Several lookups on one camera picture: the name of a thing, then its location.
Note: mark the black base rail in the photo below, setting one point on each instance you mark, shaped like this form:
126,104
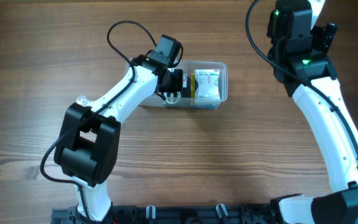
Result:
241,214

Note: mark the clear plastic container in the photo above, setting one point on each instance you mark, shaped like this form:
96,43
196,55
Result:
189,66

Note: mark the blue VapoDrops box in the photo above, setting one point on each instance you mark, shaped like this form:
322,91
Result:
187,97

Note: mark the white Panadol box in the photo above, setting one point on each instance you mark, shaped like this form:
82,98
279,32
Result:
185,80

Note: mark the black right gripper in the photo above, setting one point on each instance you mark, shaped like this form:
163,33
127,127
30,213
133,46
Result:
322,37

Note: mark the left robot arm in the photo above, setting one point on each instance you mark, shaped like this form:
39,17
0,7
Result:
87,146

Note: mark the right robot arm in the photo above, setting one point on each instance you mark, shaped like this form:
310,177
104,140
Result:
299,57

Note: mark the white medicine box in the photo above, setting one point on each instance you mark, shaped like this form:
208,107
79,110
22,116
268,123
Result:
208,84

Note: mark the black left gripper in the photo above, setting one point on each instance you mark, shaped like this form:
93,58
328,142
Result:
178,83

